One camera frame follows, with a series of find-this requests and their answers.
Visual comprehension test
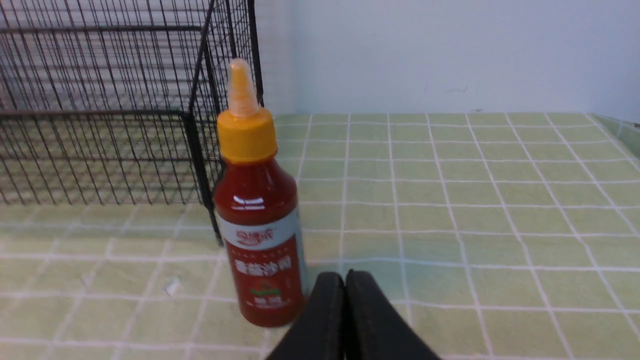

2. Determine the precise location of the red sauce bottle yellow cap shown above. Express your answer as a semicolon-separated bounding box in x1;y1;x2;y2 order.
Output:
213;58;310;328

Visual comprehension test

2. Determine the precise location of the black wire mesh shelf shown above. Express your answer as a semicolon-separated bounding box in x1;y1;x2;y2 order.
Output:
0;0;264;239

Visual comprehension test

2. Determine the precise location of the green checkered tablecloth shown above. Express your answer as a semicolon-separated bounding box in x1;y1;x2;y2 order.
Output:
1;112;639;360

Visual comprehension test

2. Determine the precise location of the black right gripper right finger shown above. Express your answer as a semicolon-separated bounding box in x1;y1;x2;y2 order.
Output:
344;269;440;360

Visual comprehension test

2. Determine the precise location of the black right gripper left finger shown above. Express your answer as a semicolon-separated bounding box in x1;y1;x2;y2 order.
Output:
267;272;345;360

